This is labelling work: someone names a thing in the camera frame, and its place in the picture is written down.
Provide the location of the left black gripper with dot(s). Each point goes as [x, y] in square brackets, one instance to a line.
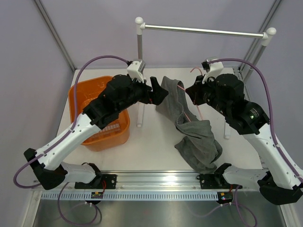
[156, 94]

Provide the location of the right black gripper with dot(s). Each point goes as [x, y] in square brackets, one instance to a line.
[195, 91]

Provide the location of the grey shorts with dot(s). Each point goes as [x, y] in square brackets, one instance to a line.
[199, 148]

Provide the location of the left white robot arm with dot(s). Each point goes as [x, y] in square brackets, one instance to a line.
[51, 156]

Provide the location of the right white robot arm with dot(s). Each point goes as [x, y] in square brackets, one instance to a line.
[278, 183]

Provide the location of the orange plastic basket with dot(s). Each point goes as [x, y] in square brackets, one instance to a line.
[116, 133]

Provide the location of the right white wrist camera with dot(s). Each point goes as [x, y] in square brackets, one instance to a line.
[212, 69]

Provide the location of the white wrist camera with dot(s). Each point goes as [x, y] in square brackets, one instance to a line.
[135, 70]
[212, 69]

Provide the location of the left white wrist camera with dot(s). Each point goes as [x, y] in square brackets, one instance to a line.
[135, 70]

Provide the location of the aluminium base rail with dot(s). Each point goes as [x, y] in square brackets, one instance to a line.
[128, 180]

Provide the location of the white slotted cable duct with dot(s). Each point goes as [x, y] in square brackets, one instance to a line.
[131, 196]

